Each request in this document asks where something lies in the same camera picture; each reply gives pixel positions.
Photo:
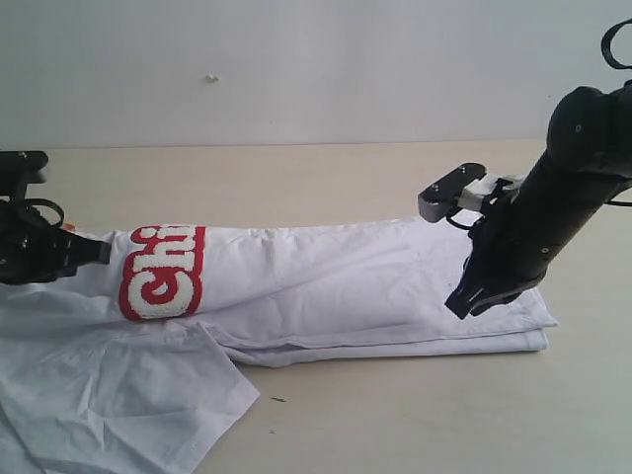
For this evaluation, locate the white t-shirt red Chinese patch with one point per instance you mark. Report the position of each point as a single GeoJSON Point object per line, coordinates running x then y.
{"type": "Point", "coordinates": [132, 367]}

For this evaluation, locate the left wrist camera black grey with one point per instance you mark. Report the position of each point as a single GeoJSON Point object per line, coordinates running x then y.
{"type": "Point", "coordinates": [20, 169]}

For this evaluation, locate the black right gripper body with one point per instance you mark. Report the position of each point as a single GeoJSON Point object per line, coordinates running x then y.
{"type": "Point", "coordinates": [511, 247]}

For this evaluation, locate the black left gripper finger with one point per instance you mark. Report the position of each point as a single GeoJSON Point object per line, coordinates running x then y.
{"type": "Point", "coordinates": [83, 251]}

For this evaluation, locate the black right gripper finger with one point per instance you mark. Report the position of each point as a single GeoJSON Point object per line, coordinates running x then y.
{"type": "Point", "coordinates": [471, 297]}
{"type": "Point", "coordinates": [499, 295]}

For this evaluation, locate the right wrist camera black grey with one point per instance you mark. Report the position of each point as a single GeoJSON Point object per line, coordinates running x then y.
{"type": "Point", "coordinates": [467, 187]}

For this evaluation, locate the wrist camera black grey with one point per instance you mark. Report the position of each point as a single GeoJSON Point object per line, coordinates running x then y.
{"type": "Point", "coordinates": [467, 187]}
{"type": "Point", "coordinates": [20, 169]}

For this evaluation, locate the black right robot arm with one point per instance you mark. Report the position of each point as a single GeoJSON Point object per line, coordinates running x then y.
{"type": "Point", "coordinates": [585, 165]}

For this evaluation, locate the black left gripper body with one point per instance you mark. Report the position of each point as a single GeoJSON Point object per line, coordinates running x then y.
{"type": "Point", "coordinates": [33, 243]}

